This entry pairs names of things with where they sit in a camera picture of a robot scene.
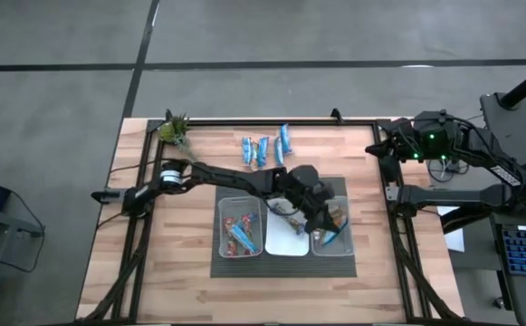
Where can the black clamp bracket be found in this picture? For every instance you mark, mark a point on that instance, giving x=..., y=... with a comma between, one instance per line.
x=106, y=196

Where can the red-trim chewy granola bar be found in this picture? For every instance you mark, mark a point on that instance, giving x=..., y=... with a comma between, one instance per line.
x=248, y=220
x=244, y=239
x=229, y=223
x=232, y=248

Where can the black metal table frame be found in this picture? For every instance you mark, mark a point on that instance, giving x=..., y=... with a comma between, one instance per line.
x=362, y=122

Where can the frosted translucent plastic bin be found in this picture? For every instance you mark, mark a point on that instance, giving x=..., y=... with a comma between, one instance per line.
x=240, y=204

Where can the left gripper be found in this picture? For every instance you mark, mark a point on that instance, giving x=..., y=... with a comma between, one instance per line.
x=320, y=199

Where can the clear plastic bin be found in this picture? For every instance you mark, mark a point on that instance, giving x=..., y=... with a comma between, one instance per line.
x=341, y=250

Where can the white paper sheet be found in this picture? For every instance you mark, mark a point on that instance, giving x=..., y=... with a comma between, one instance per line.
x=455, y=240

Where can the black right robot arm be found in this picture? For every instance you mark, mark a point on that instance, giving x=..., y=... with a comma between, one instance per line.
x=452, y=195

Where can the grey side desk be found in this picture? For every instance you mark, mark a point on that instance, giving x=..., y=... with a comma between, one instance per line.
x=13, y=225

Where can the black frame clamp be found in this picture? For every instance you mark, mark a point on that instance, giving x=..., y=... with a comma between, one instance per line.
x=337, y=117

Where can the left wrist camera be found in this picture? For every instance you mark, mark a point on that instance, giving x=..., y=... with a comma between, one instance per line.
x=314, y=224

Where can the white plastic bin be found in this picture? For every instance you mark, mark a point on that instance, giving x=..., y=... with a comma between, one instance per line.
x=285, y=244

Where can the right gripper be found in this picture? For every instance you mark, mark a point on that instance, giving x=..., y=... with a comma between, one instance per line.
x=405, y=138

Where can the desk caster wheel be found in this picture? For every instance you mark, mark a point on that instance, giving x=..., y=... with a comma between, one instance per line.
x=499, y=302

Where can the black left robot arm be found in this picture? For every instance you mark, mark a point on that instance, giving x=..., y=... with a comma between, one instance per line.
x=226, y=179

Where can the dark woven placemat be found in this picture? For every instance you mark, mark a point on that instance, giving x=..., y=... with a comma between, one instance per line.
x=285, y=267

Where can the small green potted plant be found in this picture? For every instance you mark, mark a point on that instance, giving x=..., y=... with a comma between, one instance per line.
x=174, y=131

